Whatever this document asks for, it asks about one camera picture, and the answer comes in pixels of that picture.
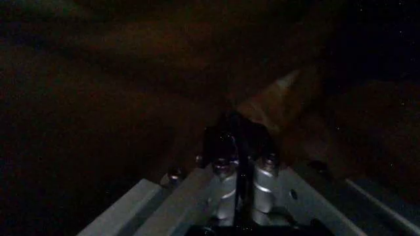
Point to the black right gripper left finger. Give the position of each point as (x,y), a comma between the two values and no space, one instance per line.
(193,196)

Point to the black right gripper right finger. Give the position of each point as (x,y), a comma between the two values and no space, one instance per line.
(279,191)

